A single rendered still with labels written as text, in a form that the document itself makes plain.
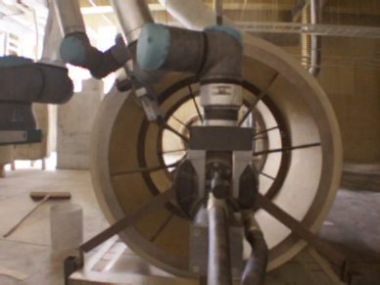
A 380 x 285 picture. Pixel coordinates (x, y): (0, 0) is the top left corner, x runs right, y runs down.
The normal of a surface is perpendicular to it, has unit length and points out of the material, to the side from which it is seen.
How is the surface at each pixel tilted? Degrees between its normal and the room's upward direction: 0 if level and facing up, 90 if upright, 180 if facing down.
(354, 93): 90
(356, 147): 90
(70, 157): 90
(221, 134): 90
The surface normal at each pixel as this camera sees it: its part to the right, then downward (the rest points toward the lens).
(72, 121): -0.08, 0.04
